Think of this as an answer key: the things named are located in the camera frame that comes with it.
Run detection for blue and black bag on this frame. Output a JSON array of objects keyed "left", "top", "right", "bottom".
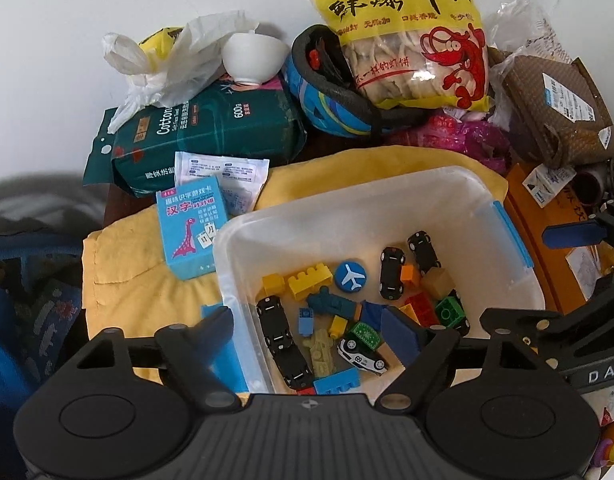
[{"left": 0, "top": 230, "right": 89, "bottom": 480}]

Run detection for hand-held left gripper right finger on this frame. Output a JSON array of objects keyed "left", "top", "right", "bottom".
[{"left": 376, "top": 307, "right": 550, "bottom": 415}]

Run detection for white sachet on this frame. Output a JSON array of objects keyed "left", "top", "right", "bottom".
[{"left": 174, "top": 151, "right": 271, "bottom": 216}]

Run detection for small white carton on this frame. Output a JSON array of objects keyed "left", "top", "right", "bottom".
[{"left": 522, "top": 163, "right": 578, "bottom": 206}]

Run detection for long yellow toy brick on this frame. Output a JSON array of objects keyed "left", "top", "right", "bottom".
[{"left": 286, "top": 265, "right": 334, "bottom": 301}]

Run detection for yellow blanket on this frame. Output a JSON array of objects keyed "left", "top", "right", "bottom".
[{"left": 82, "top": 145, "right": 508, "bottom": 396}]

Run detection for grey tape roll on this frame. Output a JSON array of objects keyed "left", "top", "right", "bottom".
[{"left": 574, "top": 167, "right": 614, "bottom": 206}]

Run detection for white bowl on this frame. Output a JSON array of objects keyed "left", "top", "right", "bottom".
[{"left": 221, "top": 31, "right": 288, "bottom": 86}]

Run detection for large red toy block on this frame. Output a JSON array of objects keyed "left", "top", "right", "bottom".
[{"left": 399, "top": 290, "right": 441, "bottom": 329}]

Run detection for tan toy cube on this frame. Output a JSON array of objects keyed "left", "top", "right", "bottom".
[{"left": 421, "top": 267, "right": 458, "bottom": 301}]

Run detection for green tissue pack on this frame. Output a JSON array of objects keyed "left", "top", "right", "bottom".
[{"left": 83, "top": 79, "right": 308, "bottom": 199}]

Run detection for blue card box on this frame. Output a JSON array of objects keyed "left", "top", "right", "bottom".
[{"left": 155, "top": 174, "right": 229, "bottom": 281}]

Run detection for yellow shrimp cracker bag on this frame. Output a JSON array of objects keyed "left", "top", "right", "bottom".
[{"left": 294, "top": 0, "right": 492, "bottom": 114}]

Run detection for white plastic storage bin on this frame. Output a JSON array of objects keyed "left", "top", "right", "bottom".
[{"left": 212, "top": 165, "right": 546, "bottom": 397}]

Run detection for green toy block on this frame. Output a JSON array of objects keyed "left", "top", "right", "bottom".
[{"left": 434, "top": 295, "right": 466, "bottom": 329}]

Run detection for white toy police car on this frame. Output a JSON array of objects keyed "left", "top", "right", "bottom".
[{"left": 336, "top": 338, "right": 391, "bottom": 376}]

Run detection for blue and black helmet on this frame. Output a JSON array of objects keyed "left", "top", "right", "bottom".
[{"left": 284, "top": 23, "right": 433, "bottom": 141}]

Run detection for colourful toy rings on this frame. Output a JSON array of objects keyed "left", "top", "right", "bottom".
[{"left": 587, "top": 400, "right": 614, "bottom": 480}]

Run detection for brown parcel bag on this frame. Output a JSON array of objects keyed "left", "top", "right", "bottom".
[{"left": 489, "top": 52, "right": 614, "bottom": 169}]

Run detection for white plastic bag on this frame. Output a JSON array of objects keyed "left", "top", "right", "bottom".
[{"left": 103, "top": 15, "right": 261, "bottom": 129}]

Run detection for clear plastic bag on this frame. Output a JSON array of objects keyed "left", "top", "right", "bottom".
[{"left": 484, "top": 0, "right": 578, "bottom": 64}]

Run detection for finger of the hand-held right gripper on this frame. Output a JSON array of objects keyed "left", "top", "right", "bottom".
[
  {"left": 479, "top": 280, "right": 614, "bottom": 371},
  {"left": 543, "top": 210, "right": 614, "bottom": 251}
]

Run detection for olive toy tank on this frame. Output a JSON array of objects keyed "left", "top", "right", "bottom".
[{"left": 302, "top": 329, "right": 336, "bottom": 376}]

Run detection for pink plastic bag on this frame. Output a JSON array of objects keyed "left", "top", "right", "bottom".
[{"left": 387, "top": 109, "right": 513, "bottom": 176}]

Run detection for orange box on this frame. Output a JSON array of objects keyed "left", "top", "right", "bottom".
[{"left": 504, "top": 162, "right": 614, "bottom": 322}]

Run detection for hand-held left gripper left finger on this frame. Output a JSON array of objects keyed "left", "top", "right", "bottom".
[{"left": 70, "top": 304, "right": 242, "bottom": 415}]

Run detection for blue round airplane token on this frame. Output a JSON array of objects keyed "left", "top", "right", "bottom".
[{"left": 334, "top": 259, "right": 370, "bottom": 292}]

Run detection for green toy car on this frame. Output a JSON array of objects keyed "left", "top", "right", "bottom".
[{"left": 347, "top": 320, "right": 383, "bottom": 351}]

